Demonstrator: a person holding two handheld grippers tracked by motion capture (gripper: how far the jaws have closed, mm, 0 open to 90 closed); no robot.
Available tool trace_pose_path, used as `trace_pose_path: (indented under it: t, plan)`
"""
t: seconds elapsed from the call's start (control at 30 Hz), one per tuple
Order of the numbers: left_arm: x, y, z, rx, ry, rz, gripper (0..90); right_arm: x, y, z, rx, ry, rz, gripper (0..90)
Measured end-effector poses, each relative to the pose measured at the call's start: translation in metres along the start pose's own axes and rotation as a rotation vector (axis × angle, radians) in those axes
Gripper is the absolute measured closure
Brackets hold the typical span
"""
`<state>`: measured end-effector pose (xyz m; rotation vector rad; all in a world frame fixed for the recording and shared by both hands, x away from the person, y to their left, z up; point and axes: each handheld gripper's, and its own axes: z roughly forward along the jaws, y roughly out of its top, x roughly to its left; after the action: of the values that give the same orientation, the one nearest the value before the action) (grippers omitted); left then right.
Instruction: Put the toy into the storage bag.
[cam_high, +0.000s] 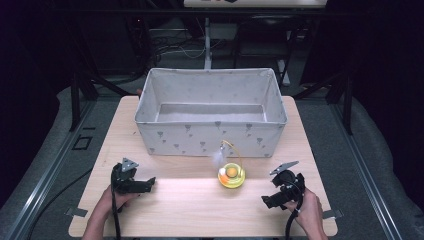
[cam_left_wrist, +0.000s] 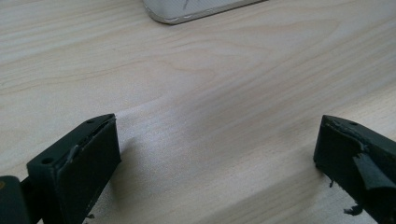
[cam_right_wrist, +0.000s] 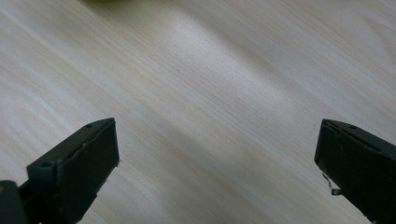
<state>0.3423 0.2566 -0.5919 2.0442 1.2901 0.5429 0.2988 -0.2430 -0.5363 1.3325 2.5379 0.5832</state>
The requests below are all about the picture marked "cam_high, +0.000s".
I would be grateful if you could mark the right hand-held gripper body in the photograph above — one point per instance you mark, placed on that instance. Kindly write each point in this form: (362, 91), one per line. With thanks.
(289, 183)

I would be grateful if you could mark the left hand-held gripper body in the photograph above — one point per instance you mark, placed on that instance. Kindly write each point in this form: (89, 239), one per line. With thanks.
(124, 176)

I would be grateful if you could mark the yellow cat toy with feather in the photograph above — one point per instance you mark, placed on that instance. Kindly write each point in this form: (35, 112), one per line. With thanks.
(232, 176)

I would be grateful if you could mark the grey printed fabric storage box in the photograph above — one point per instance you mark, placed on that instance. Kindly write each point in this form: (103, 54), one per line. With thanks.
(206, 140)

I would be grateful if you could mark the person's left hand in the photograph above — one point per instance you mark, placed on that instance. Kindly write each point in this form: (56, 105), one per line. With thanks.
(113, 200)

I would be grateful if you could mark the person's right hand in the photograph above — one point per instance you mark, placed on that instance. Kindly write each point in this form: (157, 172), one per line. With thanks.
(308, 210)

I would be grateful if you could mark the black metal stand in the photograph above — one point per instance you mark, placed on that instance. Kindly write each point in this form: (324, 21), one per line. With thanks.
(347, 103)
(76, 100)

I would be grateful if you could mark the white desk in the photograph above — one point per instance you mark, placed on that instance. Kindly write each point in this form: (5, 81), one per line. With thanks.
(256, 3)

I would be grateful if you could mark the metal table bracket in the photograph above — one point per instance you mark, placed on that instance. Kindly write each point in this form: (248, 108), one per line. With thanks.
(333, 214)
(76, 212)

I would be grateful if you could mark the aluminium floor rail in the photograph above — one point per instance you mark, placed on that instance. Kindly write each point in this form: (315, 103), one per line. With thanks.
(363, 166)
(50, 166)

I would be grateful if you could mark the white metal post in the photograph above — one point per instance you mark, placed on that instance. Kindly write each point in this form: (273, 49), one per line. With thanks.
(208, 43)

